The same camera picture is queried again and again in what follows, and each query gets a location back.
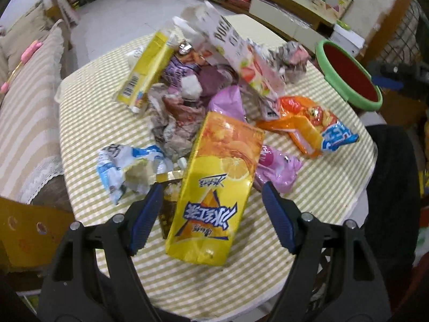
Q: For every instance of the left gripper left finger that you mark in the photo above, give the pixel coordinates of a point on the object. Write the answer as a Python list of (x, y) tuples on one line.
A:
[(92, 276)]

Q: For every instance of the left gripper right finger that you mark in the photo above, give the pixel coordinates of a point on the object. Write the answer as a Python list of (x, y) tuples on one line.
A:
[(334, 276)]

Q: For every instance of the orange chip bag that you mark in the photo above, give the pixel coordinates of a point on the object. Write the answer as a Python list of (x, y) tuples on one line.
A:
[(313, 128)]

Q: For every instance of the blue white snack wrapper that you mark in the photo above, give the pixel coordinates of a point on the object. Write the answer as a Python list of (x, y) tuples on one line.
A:
[(123, 167)]

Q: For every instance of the pink foil wrapper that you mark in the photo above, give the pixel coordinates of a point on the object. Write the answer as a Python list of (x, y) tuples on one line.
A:
[(279, 168)]

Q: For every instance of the pink newspaper ball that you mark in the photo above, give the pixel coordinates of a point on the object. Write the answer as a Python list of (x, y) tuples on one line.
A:
[(290, 61)]

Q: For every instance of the yellow iced tea carton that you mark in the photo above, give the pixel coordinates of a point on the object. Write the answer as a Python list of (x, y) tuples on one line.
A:
[(214, 191)]

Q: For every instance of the dark brown cigarette pack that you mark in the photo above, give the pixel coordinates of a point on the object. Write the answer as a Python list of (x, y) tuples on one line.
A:
[(172, 182)]

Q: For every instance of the brown newspaper ball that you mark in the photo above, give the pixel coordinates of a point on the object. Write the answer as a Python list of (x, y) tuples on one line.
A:
[(176, 122)]

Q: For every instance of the long yellow box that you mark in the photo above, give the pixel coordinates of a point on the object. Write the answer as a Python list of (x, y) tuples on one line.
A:
[(147, 70)]

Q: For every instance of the purple swirl snack bag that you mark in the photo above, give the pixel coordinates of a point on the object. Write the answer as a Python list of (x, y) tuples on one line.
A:
[(212, 78)]

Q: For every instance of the large red green-rimmed bin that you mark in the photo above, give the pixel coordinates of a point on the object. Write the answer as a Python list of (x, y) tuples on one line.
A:
[(348, 77)]

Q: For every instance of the small green box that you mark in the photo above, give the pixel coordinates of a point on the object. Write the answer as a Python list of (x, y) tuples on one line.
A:
[(343, 25)]

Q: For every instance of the chinese checkers board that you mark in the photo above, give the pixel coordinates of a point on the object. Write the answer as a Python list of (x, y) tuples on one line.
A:
[(335, 8)]

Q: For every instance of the striped beige sofa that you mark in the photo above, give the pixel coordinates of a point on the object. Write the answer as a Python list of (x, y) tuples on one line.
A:
[(31, 164)]

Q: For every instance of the wooden TV cabinet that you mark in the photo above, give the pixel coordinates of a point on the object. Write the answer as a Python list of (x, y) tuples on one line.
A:
[(298, 20)]

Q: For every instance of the pink toy wand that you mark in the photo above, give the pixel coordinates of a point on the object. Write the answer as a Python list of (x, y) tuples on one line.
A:
[(24, 58)]

